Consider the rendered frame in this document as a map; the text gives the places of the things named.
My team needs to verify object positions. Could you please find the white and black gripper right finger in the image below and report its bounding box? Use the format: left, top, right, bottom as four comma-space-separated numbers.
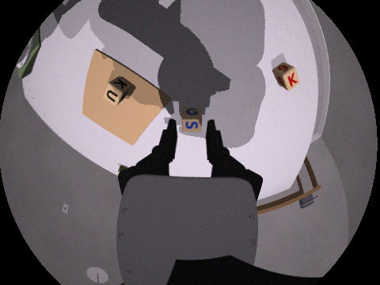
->
206, 120, 263, 201

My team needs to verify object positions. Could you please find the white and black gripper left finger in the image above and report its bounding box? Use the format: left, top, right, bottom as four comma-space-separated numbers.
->
118, 119, 177, 195

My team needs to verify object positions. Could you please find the tan flat square mat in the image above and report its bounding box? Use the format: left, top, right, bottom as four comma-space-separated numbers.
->
82, 49, 172, 146

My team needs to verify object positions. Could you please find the wooden letter block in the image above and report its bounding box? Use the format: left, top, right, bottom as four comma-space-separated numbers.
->
272, 63, 300, 91
181, 107, 202, 132
103, 77, 131, 106
118, 165, 127, 172

